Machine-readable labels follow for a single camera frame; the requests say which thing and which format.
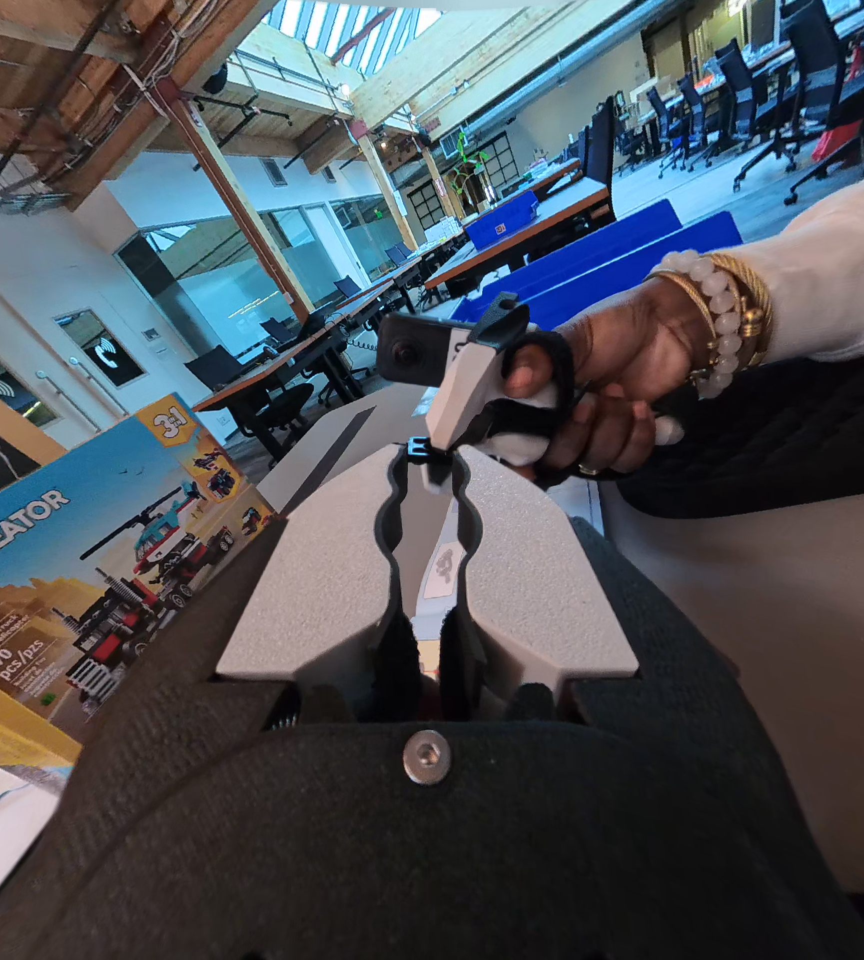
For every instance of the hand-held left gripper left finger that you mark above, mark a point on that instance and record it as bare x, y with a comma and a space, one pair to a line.
305, 600

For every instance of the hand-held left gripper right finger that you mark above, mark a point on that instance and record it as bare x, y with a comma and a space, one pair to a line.
552, 600

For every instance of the dark lego plate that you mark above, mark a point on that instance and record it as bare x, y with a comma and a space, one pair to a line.
426, 450

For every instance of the large blue plastic bin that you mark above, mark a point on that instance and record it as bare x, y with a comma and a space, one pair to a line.
597, 263

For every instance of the open lego instruction booklet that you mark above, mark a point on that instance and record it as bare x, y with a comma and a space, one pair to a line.
441, 578

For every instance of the lego set box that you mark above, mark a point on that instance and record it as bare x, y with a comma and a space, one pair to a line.
87, 585

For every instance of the person's right hand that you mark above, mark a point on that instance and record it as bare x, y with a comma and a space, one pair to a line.
634, 353

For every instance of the black tape strip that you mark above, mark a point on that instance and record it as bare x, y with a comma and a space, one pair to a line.
327, 458

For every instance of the long dark office desk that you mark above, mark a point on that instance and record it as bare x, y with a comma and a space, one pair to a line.
297, 360

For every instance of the small blue plastic bin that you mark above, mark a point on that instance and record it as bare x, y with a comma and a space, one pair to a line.
502, 221

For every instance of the wooden office desk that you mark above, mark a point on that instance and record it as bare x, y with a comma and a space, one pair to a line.
529, 225

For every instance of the black office chair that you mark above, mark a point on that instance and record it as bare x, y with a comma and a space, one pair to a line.
237, 393
814, 75

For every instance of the green potted plant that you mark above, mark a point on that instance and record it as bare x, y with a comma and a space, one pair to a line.
469, 158

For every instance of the black quilted pad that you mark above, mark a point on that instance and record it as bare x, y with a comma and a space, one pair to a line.
792, 435

